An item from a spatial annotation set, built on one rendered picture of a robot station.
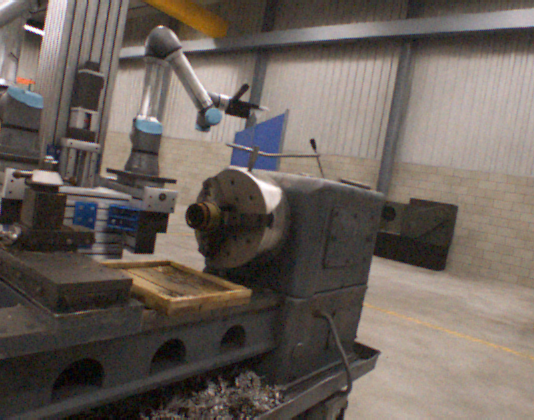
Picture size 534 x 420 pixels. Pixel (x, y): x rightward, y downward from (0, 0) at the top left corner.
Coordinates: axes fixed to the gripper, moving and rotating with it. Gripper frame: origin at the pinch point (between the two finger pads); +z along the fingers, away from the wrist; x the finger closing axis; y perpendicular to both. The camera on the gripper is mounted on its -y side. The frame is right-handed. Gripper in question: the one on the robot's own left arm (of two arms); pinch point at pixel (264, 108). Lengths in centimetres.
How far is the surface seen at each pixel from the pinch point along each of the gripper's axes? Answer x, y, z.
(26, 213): 101, 40, -91
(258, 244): 93, 43, -29
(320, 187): 88, 24, -11
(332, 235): 83, 40, 2
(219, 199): 79, 34, -39
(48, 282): 125, 45, -83
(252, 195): 86, 30, -32
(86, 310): 129, 49, -76
